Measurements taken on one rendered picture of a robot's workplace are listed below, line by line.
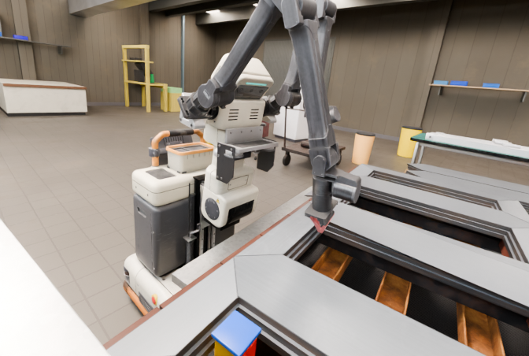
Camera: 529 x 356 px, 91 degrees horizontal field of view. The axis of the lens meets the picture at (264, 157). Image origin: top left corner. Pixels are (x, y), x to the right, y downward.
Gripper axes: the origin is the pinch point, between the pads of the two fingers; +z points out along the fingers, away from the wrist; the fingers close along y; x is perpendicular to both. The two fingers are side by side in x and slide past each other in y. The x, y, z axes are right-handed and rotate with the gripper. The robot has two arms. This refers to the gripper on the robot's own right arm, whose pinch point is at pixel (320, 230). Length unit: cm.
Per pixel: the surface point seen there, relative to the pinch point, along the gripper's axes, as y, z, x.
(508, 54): 798, 29, -118
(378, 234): 11.1, 3.4, -14.8
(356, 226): 11.0, 3.3, -7.9
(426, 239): 19.1, 5.6, -27.7
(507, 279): 11.7, 4.2, -46.2
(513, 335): 28, 41, -59
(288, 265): -20.0, -4.4, -0.2
